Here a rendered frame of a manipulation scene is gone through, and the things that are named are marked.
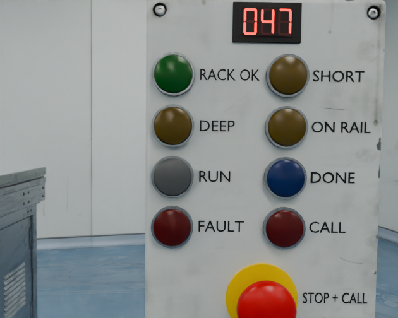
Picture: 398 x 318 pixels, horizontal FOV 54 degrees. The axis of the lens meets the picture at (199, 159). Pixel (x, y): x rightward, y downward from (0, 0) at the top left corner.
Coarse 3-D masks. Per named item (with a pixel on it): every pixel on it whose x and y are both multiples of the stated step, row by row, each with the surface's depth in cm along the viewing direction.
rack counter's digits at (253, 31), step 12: (252, 12) 27; (264, 12) 27; (276, 12) 27; (288, 12) 27; (252, 24) 27; (264, 24) 27; (276, 24) 27; (288, 24) 27; (276, 36) 27; (288, 36) 27
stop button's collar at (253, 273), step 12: (252, 264) 28; (264, 264) 28; (240, 276) 28; (252, 276) 28; (264, 276) 28; (276, 276) 28; (288, 276) 28; (228, 288) 28; (240, 288) 28; (288, 288) 28; (228, 300) 28; (324, 300) 29; (228, 312) 28
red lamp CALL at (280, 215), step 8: (272, 216) 28; (280, 216) 28; (288, 216) 28; (296, 216) 28; (272, 224) 28; (280, 224) 28; (288, 224) 28; (296, 224) 28; (272, 232) 28; (280, 232) 28; (288, 232) 28; (296, 232) 28; (272, 240) 28; (280, 240) 28; (288, 240) 28; (296, 240) 28
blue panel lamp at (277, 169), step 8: (280, 160) 28; (288, 160) 28; (272, 168) 28; (280, 168) 27; (288, 168) 27; (296, 168) 27; (272, 176) 27; (280, 176) 27; (288, 176) 27; (296, 176) 27; (304, 176) 28; (272, 184) 28; (280, 184) 27; (288, 184) 27; (296, 184) 27; (280, 192) 28; (288, 192) 28; (296, 192) 28
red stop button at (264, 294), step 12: (252, 288) 26; (264, 288) 26; (276, 288) 26; (240, 300) 26; (252, 300) 26; (264, 300) 26; (276, 300) 26; (288, 300) 26; (240, 312) 26; (252, 312) 26; (264, 312) 26; (276, 312) 26; (288, 312) 26
